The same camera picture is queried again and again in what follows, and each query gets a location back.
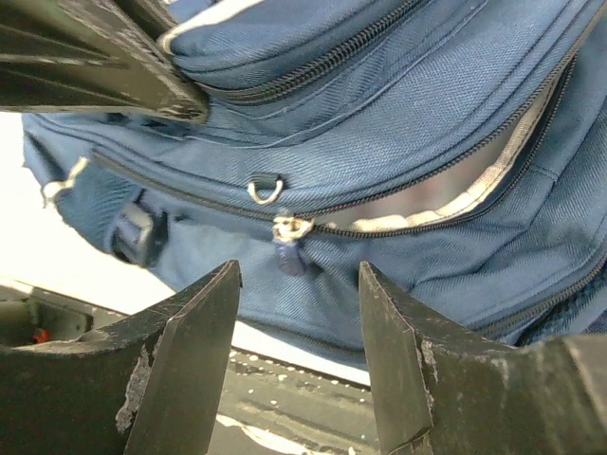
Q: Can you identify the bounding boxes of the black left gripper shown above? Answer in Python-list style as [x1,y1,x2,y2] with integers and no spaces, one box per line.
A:
[1,1,209,123]

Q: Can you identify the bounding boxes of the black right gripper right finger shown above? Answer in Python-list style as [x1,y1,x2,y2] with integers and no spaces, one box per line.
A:
[359,262,606,454]

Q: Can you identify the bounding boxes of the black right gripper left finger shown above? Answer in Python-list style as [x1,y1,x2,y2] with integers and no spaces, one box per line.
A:
[1,261,241,454]

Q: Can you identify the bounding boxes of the navy blue student backpack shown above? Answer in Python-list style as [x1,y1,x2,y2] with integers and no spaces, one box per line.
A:
[22,1,606,365]

